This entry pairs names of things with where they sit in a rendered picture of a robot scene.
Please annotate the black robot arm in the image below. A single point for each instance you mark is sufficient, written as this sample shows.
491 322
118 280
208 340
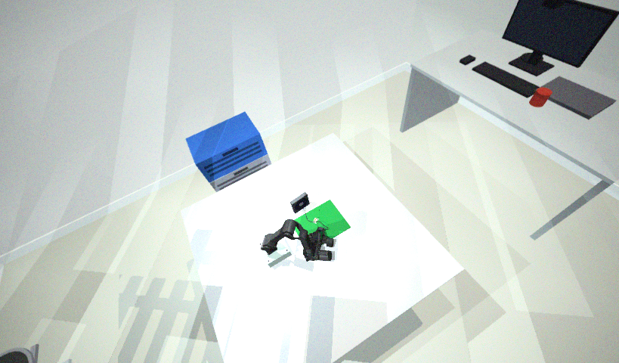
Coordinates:
309 242

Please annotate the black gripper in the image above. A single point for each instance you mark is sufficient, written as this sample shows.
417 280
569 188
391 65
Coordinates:
328 241

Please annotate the green circuit board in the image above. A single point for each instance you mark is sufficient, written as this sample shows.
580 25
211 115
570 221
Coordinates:
326 214

